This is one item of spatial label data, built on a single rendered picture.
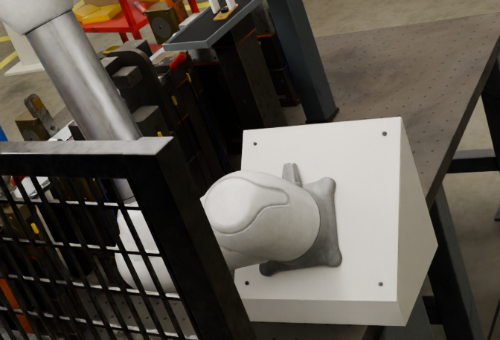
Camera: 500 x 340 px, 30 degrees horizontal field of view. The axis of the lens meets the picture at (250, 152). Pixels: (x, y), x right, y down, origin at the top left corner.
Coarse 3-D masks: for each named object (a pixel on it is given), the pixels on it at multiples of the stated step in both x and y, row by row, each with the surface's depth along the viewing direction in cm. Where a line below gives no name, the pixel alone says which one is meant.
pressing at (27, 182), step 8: (160, 48) 277; (152, 56) 273; (72, 120) 249; (64, 128) 245; (56, 136) 242; (64, 136) 240; (24, 184) 221; (32, 184) 220; (40, 184) 218; (48, 184) 217; (16, 192) 219; (32, 192) 215
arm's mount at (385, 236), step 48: (288, 144) 196; (336, 144) 190; (384, 144) 185; (336, 192) 188; (384, 192) 182; (384, 240) 180; (432, 240) 196; (240, 288) 194; (288, 288) 188; (336, 288) 183; (384, 288) 178
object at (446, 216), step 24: (456, 168) 321; (480, 168) 317; (432, 216) 237; (456, 240) 246; (432, 264) 245; (456, 264) 245; (432, 288) 250; (456, 288) 246; (432, 312) 256; (456, 312) 251; (456, 336) 256; (480, 336) 259
